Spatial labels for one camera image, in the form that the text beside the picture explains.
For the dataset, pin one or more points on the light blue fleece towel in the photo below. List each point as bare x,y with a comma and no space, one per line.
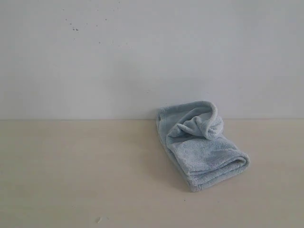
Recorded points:
192,137

